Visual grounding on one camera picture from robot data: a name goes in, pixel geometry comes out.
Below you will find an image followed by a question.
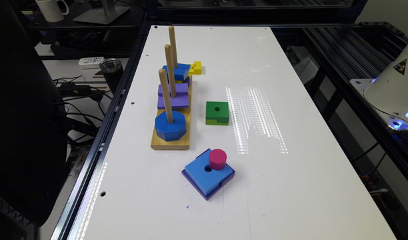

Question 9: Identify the green square block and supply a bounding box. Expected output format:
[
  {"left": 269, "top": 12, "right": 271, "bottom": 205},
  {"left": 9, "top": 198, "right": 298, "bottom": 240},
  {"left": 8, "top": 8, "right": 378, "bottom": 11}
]
[{"left": 205, "top": 101, "right": 230, "bottom": 125}]

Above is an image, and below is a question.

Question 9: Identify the purple square block on peg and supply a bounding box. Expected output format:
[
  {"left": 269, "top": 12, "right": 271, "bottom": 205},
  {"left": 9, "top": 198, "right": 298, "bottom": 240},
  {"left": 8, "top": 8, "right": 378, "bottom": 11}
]
[{"left": 157, "top": 83, "right": 189, "bottom": 109}]

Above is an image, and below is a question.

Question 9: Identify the blue octagon block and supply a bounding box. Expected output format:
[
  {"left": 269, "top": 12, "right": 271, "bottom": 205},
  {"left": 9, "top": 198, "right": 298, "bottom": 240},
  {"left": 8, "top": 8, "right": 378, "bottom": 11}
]
[{"left": 155, "top": 111, "right": 187, "bottom": 141}]

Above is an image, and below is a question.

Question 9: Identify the magenta cylinder block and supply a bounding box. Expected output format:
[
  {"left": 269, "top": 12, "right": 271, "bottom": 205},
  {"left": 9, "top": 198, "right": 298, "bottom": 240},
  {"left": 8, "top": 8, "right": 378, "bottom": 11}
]
[{"left": 209, "top": 149, "right": 227, "bottom": 171}]

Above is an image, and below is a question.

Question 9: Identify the yellow notched block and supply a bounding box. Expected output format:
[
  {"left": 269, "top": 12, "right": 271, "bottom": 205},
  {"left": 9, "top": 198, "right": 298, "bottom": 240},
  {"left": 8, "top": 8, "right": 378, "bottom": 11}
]
[{"left": 189, "top": 61, "right": 202, "bottom": 75}]

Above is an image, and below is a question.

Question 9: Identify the blue block on rear peg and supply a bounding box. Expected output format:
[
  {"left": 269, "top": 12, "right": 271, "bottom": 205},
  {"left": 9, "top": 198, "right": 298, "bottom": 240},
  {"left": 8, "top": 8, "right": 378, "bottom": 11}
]
[{"left": 173, "top": 63, "right": 191, "bottom": 81}]

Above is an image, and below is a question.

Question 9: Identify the light blue square block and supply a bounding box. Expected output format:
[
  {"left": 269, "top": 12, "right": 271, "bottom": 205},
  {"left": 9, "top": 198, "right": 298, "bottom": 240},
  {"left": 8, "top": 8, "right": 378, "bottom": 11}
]
[{"left": 182, "top": 149, "right": 235, "bottom": 199}]

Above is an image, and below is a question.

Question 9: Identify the dark purple square block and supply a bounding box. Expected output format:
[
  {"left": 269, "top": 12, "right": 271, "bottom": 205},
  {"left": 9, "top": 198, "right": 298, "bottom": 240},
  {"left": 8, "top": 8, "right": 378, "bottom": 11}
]
[{"left": 182, "top": 149, "right": 235, "bottom": 200}]

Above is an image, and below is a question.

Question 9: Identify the wooden peg base board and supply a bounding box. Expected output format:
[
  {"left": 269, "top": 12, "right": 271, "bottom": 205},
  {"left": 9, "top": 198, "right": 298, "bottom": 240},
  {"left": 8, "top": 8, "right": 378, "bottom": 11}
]
[{"left": 151, "top": 75, "right": 192, "bottom": 150}]

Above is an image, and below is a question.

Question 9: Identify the front wooden peg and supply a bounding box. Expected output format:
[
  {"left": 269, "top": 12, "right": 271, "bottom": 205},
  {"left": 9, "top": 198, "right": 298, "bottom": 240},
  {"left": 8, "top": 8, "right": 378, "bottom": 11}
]
[{"left": 158, "top": 69, "right": 174, "bottom": 124}]

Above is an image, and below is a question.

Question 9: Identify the wooden peg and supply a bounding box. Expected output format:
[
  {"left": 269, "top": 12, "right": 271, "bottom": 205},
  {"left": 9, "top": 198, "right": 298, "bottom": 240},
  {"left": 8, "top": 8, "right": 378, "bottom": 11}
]
[
  {"left": 158, "top": 69, "right": 174, "bottom": 124},
  {"left": 165, "top": 44, "right": 177, "bottom": 98},
  {"left": 169, "top": 25, "right": 178, "bottom": 68}
]

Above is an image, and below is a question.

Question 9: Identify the middle wooden peg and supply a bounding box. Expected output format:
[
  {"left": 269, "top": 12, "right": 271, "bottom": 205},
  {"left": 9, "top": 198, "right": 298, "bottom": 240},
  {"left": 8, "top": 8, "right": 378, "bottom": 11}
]
[{"left": 165, "top": 44, "right": 177, "bottom": 98}]

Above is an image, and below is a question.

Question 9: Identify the rear wooden peg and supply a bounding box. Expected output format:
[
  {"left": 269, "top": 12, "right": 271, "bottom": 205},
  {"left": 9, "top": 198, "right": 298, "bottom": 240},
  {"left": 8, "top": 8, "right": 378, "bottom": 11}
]
[{"left": 169, "top": 25, "right": 178, "bottom": 68}]

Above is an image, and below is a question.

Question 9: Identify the black tumbler cup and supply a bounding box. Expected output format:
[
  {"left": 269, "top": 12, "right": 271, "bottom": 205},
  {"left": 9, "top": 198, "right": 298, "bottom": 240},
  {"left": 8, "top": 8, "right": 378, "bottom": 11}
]
[{"left": 99, "top": 58, "right": 123, "bottom": 93}]

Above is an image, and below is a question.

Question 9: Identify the white remote device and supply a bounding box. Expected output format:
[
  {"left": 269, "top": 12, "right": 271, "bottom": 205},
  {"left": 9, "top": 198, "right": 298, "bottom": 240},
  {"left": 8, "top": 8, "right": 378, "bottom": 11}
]
[{"left": 78, "top": 57, "right": 105, "bottom": 69}]

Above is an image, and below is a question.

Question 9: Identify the black power strip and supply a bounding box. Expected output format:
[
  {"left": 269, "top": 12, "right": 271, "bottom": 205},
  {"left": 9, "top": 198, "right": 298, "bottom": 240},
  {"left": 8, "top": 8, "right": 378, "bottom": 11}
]
[{"left": 57, "top": 82, "right": 103, "bottom": 97}]

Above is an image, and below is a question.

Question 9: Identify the silver monitor stand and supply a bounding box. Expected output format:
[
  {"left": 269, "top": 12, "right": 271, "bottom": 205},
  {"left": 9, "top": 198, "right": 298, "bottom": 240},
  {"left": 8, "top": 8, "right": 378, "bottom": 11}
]
[{"left": 74, "top": 0, "right": 130, "bottom": 25}]

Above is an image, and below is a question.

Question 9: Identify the black office chair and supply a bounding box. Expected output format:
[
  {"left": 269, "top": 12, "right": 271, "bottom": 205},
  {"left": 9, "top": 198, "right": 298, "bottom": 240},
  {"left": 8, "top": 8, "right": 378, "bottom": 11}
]
[{"left": 0, "top": 1, "right": 69, "bottom": 227}]

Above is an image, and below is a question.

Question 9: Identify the white mug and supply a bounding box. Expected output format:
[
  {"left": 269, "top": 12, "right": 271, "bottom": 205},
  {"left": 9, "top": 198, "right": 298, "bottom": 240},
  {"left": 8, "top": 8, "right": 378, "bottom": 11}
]
[{"left": 35, "top": 0, "right": 69, "bottom": 23}]

